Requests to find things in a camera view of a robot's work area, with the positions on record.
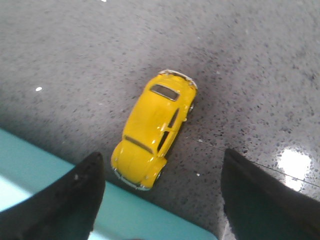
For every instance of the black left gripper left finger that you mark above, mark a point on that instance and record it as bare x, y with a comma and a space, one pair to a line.
65, 210

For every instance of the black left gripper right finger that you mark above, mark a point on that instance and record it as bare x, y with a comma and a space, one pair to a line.
259, 207

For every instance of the yellow toy beetle car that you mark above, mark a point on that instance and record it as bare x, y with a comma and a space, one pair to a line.
151, 128

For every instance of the light blue storage box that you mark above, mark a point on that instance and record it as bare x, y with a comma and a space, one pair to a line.
26, 169

